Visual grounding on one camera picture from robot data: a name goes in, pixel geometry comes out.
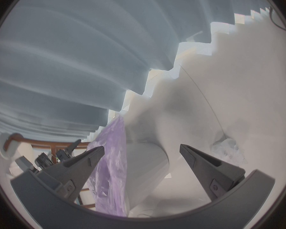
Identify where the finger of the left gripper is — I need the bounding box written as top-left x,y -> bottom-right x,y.
68,139 -> 82,153

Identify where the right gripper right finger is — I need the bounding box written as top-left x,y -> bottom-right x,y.
179,144 -> 246,203

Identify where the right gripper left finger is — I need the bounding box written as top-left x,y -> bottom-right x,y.
42,146 -> 105,202

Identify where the purple plastic bag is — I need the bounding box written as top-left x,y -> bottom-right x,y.
87,117 -> 129,218

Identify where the white trash bin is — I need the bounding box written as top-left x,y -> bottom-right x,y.
125,141 -> 170,216

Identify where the crumpled clear printed wrapper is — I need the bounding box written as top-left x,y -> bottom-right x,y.
211,139 -> 249,164

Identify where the white cushioned wooden chair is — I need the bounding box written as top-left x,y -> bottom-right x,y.
0,133 -> 96,209

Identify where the pale blue curtain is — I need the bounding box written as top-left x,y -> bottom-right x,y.
0,0 -> 271,142

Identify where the black cable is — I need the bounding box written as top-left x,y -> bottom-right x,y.
269,7 -> 286,31

